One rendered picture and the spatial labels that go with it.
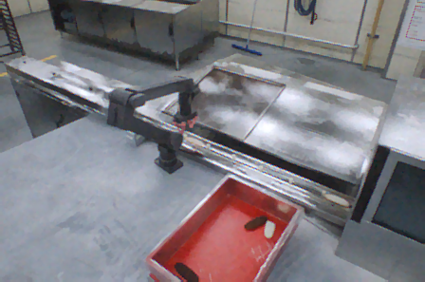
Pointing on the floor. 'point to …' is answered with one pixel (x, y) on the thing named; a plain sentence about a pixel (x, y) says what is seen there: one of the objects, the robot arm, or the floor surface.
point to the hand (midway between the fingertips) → (186, 129)
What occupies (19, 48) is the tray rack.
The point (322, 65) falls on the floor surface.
